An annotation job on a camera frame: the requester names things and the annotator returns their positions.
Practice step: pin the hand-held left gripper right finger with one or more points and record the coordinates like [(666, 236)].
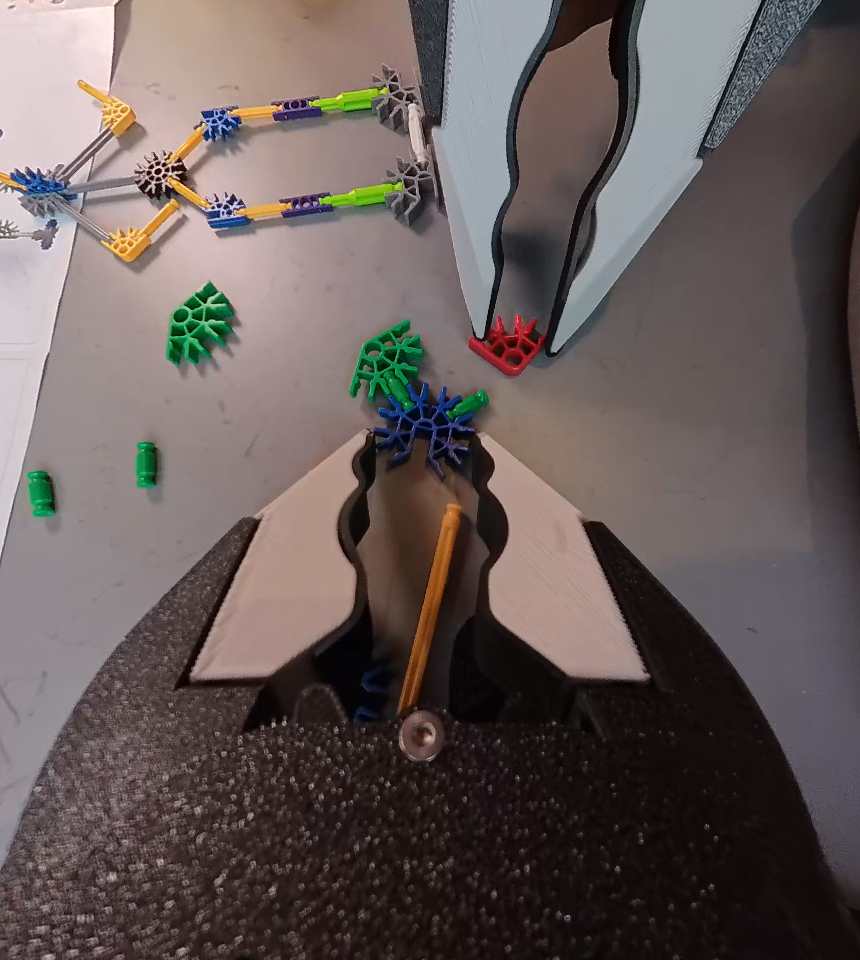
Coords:
[(557, 585)]

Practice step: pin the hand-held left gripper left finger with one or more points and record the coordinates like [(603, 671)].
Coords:
[(287, 585)]

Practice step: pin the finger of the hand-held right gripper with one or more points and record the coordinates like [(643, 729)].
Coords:
[(475, 150), (662, 150)]

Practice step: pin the connector assembly with yellow rods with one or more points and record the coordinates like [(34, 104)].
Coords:
[(430, 607)]

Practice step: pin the short green rod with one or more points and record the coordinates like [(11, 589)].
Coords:
[(467, 405), (394, 390), (41, 493), (146, 465)]

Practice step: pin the red corner connector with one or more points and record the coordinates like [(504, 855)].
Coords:
[(486, 352)]

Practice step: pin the blue snowflake connector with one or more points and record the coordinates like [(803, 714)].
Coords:
[(422, 427)]

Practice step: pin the green fan-shaped connector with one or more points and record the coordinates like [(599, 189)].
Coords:
[(201, 322), (385, 360)]

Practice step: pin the multicolour rod connector toy figure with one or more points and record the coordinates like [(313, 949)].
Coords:
[(156, 174)]

